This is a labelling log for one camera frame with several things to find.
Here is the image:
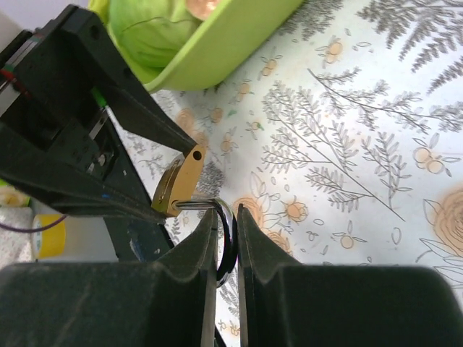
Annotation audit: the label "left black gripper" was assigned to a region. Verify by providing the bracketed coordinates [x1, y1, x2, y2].
[1, 5, 196, 223]

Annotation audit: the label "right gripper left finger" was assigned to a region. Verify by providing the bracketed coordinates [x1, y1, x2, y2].
[1, 211, 218, 346]

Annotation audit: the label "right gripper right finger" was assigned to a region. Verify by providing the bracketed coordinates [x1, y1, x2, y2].
[237, 207, 462, 346]

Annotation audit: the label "brass padlock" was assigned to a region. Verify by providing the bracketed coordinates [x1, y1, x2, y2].
[151, 145, 238, 287]

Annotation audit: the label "yellow tape roll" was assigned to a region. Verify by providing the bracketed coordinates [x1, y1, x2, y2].
[32, 214, 67, 259]

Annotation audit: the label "green and white carton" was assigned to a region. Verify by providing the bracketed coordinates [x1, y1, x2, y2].
[0, 180, 30, 207]

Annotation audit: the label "green toy cabbage ball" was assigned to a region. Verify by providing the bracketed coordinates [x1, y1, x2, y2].
[109, 0, 201, 68]

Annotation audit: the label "brown toy potato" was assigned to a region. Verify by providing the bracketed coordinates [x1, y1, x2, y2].
[185, 0, 221, 21]

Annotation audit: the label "green plastic basket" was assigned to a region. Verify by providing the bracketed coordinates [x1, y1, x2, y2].
[88, 1, 302, 92]

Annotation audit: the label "floral table mat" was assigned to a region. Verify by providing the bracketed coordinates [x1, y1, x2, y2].
[119, 0, 463, 347]

